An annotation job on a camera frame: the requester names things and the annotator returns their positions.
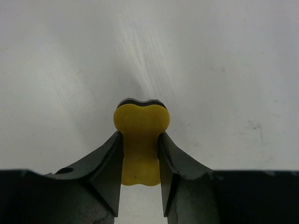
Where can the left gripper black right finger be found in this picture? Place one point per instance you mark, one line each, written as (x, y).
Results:
(175, 165)

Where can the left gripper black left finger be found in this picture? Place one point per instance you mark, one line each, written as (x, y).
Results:
(100, 172)

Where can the yellow black whiteboard eraser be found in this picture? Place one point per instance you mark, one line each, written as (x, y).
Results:
(141, 123)

